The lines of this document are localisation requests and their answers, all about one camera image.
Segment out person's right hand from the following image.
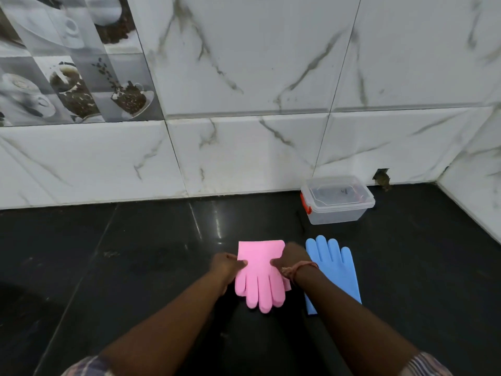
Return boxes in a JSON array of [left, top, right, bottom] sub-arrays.
[[270, 242, 312, 281]]

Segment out person's left hand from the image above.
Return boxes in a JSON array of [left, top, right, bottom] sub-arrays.
[[209, 253, 248, 288]]

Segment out pink rubber glove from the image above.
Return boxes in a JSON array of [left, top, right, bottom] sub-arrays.
[[235, 240, 292, 314]]

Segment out person's right forearm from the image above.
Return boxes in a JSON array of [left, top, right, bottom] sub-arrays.
[[291, 265, 420, 376]]

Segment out person's left forearm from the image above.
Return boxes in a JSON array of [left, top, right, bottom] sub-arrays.
[[99, 270, 229, 376]]

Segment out red thread wristband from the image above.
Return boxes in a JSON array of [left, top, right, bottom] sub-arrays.
[[281, 261, 319, 285]]

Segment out blue rubber glove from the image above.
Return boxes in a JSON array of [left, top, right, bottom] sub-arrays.
[[305, 235, 362, 315]]

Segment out clear plastic container with lid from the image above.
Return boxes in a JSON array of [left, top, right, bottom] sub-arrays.
[[300, 176, 376, 225]]

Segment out plaid right shirt sleeve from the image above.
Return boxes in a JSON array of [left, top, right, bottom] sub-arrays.
[[399, 351, 455, 376]]

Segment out plaid shirt sleeve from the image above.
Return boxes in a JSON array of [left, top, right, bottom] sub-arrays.
[[399, 351, 455, 376], [61, 355, 114, 376]]

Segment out plaid left shirt sleeve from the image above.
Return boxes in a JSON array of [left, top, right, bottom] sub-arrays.
[[61, 355, 114, 376]]

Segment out coffee cup picture tile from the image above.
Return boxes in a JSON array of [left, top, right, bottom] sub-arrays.
[[0, 0, 165, 127]]

